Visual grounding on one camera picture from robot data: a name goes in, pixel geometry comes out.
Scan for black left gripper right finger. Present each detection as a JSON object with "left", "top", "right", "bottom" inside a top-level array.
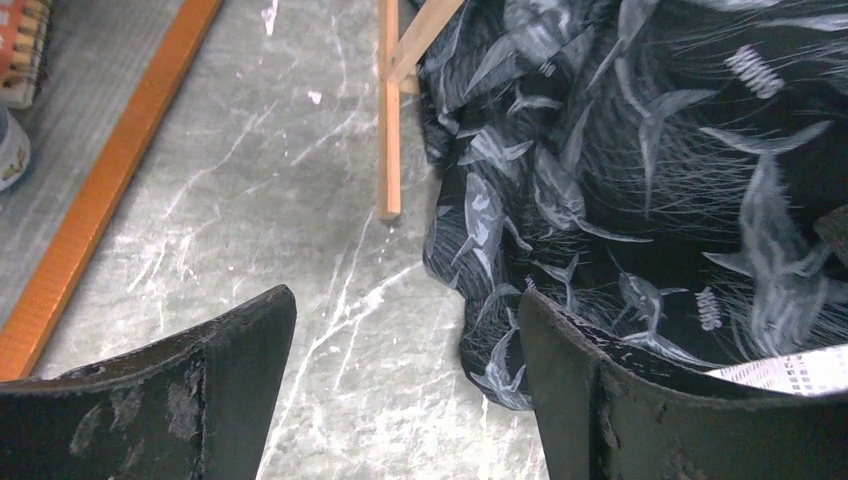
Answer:
[{"left": 518, "top": 291, "right": 847, "bottom": 479}]

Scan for orange wooden shelf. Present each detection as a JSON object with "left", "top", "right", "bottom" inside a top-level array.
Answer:
[{"left": 1, "top": 0, "right": 221, "bottom": 381}]

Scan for white blue round jar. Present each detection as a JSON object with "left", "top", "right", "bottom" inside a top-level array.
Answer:
[{"left": 1, "top": 106, "right": 31, "bottom": 190}]

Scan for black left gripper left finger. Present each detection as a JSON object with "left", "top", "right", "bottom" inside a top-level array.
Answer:
[{"left": 1, "top": 285, "right": 297, "bottom": 479}]

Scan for dark shark print shorts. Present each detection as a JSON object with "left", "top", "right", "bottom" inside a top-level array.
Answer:
[{"left": 419, "top": 1, "right": 847, "bottom": 411}]

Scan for wooden clothes rack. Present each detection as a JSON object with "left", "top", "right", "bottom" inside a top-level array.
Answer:
[{"left": 377, "top": 0, "right": 463, "bottom": 222}]

